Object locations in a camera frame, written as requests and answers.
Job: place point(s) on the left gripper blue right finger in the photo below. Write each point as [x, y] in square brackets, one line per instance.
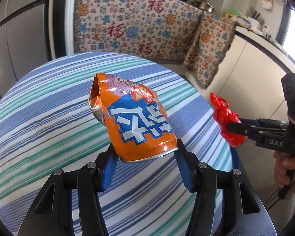
[187, 163]

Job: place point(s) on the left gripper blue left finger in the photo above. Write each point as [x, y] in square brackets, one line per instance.
[107, 167]

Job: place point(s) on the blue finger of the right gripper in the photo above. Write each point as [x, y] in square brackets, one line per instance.
[238, 128]
[250, 121]

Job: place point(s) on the red plastic bag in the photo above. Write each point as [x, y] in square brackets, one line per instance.
[223, 115]

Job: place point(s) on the crushed orange soda can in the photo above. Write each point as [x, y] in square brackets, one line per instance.
[137, 124]

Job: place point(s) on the person's right hand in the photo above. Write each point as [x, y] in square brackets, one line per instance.
[281, 168]

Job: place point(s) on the blue striped tablecloth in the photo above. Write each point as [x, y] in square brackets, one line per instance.
[46, 124]

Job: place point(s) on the small patterned fu blanket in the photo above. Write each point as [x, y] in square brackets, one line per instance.
[212, 40]

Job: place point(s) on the steel pot with lid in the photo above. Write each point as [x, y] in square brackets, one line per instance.
[204, 5]

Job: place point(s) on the large patterned fu blanket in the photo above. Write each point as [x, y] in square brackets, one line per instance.
[152, 29]

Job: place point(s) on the stainless steel refrigerator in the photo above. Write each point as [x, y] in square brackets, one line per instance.
[24, 44]

